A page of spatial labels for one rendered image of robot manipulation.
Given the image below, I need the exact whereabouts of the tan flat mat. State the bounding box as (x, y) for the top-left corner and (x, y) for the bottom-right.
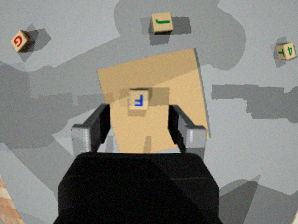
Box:
(97, 48), (208, 153)

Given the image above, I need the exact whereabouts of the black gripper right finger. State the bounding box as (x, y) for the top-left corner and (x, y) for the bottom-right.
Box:
(168, 105), (207, 160)

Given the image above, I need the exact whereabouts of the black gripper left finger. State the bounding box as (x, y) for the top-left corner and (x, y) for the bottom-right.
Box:
(70, 104), (111, 160)

